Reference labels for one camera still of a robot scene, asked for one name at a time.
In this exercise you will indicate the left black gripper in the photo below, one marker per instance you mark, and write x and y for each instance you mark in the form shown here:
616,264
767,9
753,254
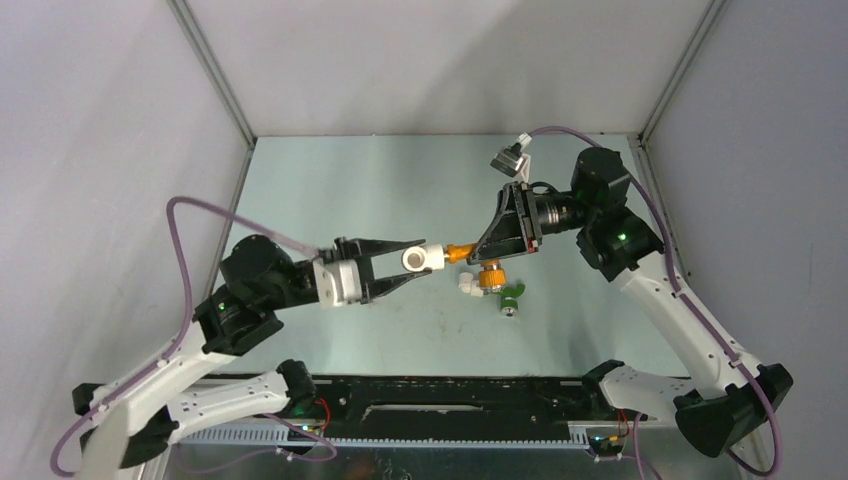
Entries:
364,251

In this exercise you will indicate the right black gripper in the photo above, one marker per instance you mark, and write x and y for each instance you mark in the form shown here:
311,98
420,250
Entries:
513,219

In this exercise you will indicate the orange water faucet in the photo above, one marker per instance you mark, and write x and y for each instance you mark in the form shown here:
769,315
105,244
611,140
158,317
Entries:
492,277

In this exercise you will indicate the white pipe elbow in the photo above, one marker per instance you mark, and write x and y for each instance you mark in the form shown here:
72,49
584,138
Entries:
469,284
424,257

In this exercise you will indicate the green water faucet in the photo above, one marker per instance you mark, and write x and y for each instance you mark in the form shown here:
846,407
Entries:
508,299

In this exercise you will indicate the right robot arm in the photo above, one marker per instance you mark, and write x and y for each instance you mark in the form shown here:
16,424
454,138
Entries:
728,393

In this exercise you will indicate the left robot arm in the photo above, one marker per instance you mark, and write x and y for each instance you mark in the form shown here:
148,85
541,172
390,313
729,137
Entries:
260,279

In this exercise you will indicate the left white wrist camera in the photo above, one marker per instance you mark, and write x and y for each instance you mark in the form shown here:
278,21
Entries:
337,283

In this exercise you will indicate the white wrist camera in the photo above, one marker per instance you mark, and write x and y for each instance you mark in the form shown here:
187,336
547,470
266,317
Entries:
337,283
513,161

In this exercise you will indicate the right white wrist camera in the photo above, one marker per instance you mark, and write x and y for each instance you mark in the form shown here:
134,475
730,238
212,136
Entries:
513,161

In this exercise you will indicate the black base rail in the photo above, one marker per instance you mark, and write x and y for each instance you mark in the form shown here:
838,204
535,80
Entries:
453,409

